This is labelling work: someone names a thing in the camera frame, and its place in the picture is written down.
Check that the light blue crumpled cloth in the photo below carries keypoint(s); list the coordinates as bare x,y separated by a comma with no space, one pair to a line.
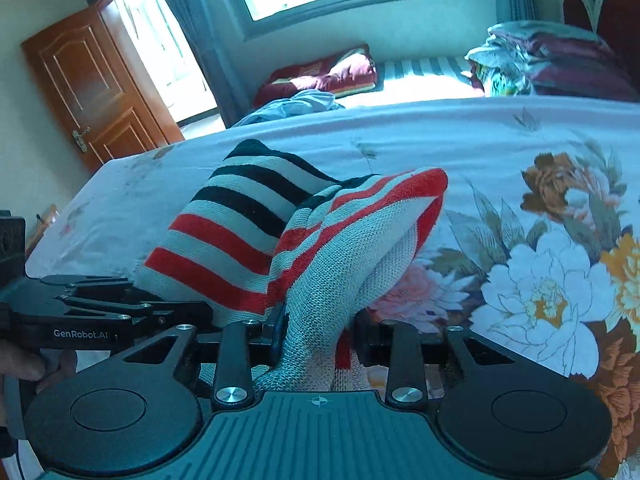
295,107

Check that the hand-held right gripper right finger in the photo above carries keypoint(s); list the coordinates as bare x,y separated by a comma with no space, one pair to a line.
367,340

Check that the stack of folded bedding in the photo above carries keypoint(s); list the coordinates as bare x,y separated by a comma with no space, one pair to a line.
560,55

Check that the striped mattress cover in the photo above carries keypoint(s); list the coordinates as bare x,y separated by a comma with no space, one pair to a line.
425,77

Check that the red and white headboard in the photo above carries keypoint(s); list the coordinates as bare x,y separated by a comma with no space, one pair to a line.
620,10

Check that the dark red pillow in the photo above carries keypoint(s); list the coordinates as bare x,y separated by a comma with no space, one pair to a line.
325,75

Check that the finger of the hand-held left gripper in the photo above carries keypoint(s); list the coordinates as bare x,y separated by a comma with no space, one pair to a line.
85,281
165,312

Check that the floral bed sheet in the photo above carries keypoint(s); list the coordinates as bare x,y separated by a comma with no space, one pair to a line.
500,135

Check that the colourful printed blanket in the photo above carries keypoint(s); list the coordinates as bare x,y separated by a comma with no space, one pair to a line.
500,80

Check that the long blue curtain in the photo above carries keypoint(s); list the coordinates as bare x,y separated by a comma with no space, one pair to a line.
205,45

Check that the person's left hand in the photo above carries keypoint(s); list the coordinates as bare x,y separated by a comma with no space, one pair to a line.
30,362

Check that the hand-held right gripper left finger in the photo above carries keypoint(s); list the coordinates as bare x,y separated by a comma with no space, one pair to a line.
274,335

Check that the striped knit sweater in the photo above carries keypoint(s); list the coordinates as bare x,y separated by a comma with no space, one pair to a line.
325,270

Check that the brown wooden door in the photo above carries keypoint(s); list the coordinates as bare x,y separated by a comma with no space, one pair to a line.
95,90

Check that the glass balcony door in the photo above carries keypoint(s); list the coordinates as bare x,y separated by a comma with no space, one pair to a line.
155,50

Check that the brown wooden furniture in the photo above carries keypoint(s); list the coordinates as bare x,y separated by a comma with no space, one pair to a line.
47,220

